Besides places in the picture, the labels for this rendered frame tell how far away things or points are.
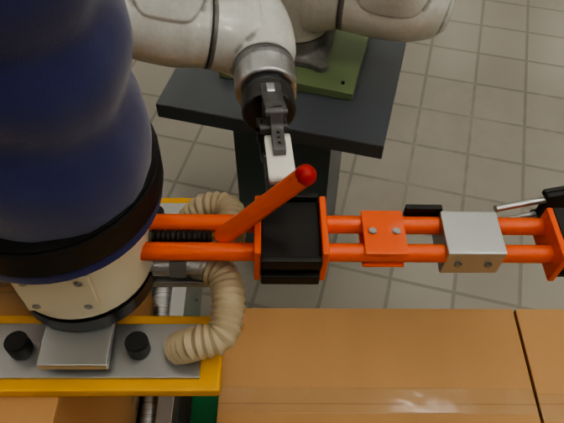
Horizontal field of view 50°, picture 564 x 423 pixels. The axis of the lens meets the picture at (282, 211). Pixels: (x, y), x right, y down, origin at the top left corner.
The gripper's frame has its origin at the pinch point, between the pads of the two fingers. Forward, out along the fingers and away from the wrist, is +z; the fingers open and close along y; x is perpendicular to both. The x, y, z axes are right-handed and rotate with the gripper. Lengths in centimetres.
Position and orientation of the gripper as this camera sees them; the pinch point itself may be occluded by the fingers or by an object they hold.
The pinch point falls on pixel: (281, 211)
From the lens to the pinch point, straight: 71.4
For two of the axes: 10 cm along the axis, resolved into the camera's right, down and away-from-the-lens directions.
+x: -9.9, 0.8, -0.6
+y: 0.0, 6.0, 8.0
